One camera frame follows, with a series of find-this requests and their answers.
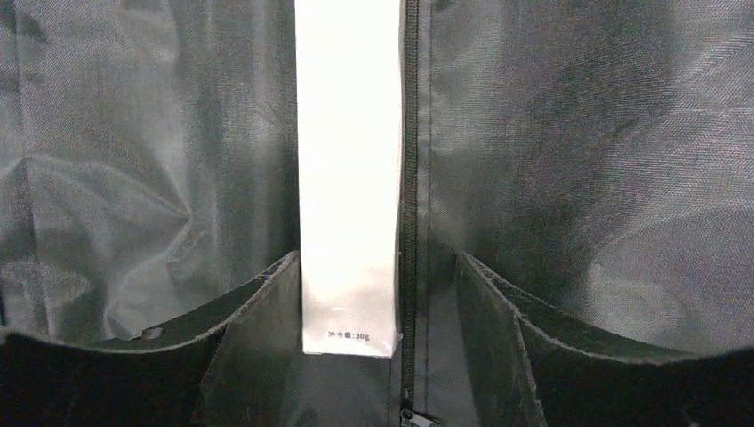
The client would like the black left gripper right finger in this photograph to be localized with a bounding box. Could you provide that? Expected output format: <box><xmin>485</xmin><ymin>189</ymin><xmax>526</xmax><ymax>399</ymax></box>
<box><xmin>454</xmin><ymin>254</ymin><xmax>753</xmax><ymax>426</ymax></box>

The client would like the white cosmetic box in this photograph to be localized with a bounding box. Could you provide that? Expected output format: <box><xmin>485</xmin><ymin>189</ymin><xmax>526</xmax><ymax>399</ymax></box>
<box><xmin>294</xmin><ymin>0</ymin><xmax>404</xmax><ymax>359</ymax></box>

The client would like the green hard-shell suitcase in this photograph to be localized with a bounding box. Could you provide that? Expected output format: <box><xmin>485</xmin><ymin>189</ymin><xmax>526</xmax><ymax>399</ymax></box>
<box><xmin>1</xmin><ymin>1</ymin><xmax>753</xmax><ymax>426</ymax></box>

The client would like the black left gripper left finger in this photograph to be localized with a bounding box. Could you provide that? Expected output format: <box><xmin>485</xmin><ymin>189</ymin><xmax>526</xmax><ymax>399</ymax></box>
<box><xmin>1</xmin><ymin>252</ymin><xmax>301</xmax><ymax>426</ymax></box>

